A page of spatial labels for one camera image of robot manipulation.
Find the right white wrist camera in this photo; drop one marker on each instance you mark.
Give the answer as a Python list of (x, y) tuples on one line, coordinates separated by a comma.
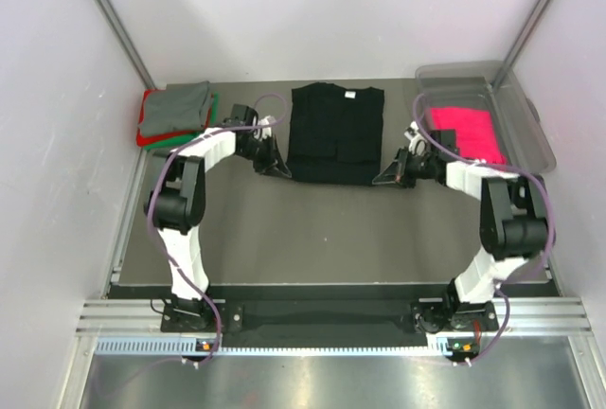
[(417, 144)]

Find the clear plastic bin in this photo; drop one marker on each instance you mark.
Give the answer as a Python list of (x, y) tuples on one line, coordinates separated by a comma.
[(515, 119)]

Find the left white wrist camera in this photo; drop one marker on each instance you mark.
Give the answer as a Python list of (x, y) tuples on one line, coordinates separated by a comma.
[(264, 128)]

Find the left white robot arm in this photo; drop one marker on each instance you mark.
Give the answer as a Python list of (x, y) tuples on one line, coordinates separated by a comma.
[(177, 201)]

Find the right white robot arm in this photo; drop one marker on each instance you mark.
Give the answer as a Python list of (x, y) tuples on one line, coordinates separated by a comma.
[(513, 227)]

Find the left aluminium frame post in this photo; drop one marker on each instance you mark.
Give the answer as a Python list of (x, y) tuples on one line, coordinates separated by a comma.
[(125, 41)]

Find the folded red t shirt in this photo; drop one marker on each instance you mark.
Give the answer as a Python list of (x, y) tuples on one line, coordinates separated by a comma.
[(144, 136)]

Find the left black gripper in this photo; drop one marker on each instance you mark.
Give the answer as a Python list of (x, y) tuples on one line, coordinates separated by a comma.
[(265, 167)]

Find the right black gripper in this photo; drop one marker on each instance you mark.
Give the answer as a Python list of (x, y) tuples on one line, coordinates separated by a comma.
[(395, 172)]

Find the black t shirt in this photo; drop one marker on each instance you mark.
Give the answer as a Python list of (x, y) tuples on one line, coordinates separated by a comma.
[(336, 134)]

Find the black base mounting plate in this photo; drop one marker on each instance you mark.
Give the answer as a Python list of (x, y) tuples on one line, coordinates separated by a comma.
[(358, 315)]

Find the folded green t shirt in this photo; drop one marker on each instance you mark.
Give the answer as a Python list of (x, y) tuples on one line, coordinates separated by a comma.
[(213, 106)]

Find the folded grey t shirt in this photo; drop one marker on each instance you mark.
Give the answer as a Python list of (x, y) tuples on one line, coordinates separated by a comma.
[(178, 108)]

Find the aluminium frame post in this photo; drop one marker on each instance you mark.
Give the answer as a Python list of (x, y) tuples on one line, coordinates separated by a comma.
[(530, 25), (125, 41)]

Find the aluminium rail frame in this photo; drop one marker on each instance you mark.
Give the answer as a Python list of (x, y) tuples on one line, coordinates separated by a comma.
[(547, 357)]

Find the pink t shirt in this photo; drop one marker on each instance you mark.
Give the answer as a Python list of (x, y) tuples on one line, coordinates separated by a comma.
[(475, 134)]

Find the slotted cable duct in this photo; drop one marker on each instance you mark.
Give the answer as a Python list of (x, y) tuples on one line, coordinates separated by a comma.
[(199, 348)]

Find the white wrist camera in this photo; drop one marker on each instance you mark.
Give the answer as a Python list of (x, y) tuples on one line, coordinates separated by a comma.
[(417, 144), (264, 128)]

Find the right aluminium frame post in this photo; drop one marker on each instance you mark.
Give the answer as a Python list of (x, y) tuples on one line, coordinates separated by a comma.
[(530, 25)]

